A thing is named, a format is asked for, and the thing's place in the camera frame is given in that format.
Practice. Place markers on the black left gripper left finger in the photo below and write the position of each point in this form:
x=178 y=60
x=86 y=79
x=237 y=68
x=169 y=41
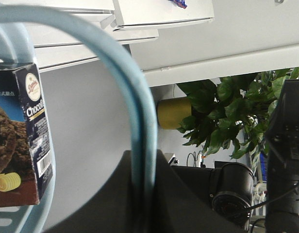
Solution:
x=110 y=210

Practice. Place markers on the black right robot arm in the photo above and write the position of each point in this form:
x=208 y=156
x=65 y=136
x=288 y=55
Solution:
x=204 y=200

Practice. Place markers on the green potted plant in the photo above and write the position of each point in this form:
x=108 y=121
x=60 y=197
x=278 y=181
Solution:
x=236 y=111

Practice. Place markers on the gold plant pot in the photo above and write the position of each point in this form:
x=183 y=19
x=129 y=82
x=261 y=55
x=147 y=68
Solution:
x=171 y=112

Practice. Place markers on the white supermarket shelf unit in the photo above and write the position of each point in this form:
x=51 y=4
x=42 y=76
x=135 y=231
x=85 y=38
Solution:
x=246 y=36

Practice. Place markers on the left gripper black right-side own right finger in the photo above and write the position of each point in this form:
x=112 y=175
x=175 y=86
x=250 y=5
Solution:
x=176 y=209

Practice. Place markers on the light blue plastic basket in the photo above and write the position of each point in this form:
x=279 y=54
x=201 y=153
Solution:
x=132 y=84

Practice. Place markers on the dark blue cookie box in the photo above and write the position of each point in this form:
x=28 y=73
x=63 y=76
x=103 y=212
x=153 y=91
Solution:
x=25 y=159

